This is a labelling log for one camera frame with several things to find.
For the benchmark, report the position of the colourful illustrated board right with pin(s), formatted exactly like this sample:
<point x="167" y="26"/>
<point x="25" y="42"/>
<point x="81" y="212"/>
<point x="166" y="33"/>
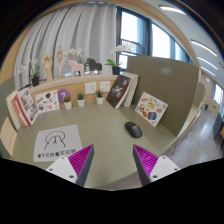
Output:
<point x="151" y="108"/>

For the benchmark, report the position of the white books stack leaning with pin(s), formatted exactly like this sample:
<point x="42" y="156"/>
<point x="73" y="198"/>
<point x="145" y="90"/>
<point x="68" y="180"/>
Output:
<point x="133" y="85"/>

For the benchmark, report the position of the wooden hand model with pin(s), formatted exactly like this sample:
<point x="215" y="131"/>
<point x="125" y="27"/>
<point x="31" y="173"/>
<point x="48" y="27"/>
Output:
<point x="47" y="63"/>

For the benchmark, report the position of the small potted plant left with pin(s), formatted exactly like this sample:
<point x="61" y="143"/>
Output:
<point x="67" y="102"/>

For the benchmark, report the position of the wooden mannequin figure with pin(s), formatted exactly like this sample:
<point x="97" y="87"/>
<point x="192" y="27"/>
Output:
<point x="60" y="56"/>

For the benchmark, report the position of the purple round sign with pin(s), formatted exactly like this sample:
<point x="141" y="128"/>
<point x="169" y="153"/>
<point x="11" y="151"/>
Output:
<point x="64" y="96"/>

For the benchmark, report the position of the white mouse pad with logo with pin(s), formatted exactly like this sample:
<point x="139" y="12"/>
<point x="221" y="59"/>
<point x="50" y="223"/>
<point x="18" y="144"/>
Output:
<point x="53" y="143"/>

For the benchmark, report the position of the light wooden board left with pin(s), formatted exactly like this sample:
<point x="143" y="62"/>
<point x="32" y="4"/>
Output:
<point x="8" y="136"/>

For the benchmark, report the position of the pink wooden horse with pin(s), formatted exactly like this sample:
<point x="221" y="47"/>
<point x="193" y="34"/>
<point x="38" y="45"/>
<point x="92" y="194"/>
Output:
<point x="75" y="67"/>

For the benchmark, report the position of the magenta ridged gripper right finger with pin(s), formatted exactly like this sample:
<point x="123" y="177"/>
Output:
<point x="150" y="167"/>

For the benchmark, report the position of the small potted plant middle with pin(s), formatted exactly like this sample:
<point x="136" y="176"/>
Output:
<point x="80" y="100"/>

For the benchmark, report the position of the white orchid black pot left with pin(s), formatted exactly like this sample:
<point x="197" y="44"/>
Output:
<point x="35" y="70"/>

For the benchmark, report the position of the black wooden horse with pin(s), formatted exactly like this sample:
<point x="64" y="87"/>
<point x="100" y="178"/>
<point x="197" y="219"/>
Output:
<point x="93" y="65"/>

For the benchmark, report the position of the dark cover book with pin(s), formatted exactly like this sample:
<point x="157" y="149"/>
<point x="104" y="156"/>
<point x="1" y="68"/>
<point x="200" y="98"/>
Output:
<point x="118" y="91"/>

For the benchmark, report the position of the red white magazine leaning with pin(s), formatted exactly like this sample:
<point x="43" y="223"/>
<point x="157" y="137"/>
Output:
<point x="26" y="106"/>

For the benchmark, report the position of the illustrated card with objects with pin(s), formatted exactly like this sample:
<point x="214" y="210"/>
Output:
<point x="47" y="101"/>

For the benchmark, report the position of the white orchid behind horse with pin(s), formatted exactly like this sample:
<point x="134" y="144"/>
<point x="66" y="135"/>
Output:
<point x="78" y="53"/>

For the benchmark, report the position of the green partition panel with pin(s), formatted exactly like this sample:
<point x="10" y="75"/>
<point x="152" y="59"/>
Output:
<point x="171" y="81"/>

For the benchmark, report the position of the small potted plant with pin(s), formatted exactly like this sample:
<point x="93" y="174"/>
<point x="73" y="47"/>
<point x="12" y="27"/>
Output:
<point x="80" y="100"/>
<point x="99" y="97"/>
<point x="67" y="102"/>

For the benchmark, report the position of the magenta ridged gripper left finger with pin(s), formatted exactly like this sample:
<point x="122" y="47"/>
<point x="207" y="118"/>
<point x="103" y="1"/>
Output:
<point x="74" y="168"/>

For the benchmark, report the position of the black computer mouse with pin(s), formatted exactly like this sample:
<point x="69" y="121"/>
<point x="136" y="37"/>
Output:
<point x="133" y="129"/>

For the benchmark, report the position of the white wall switch plate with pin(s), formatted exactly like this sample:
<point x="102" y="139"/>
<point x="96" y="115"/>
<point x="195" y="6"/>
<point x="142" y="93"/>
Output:
<point x="105" y="86"/>

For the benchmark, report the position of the white orchid black pot right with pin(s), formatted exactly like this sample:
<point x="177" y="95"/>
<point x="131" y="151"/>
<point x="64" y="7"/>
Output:
<point x="116" y="65"/>

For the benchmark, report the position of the grey curtain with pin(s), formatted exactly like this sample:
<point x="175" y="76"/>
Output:
<point x="89" y="26"/>

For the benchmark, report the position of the small potted plant right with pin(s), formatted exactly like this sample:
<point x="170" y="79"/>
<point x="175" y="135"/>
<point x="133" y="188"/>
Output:
<point x="99" y="97"/>

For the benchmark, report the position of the white wall socket plate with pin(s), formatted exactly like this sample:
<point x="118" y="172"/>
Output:
<point x="90" y="88"/>

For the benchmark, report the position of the white orchid black pot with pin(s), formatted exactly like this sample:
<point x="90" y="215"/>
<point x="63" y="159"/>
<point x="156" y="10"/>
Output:
<point x="116" y="65"/>
<point x="35" y="70"/>

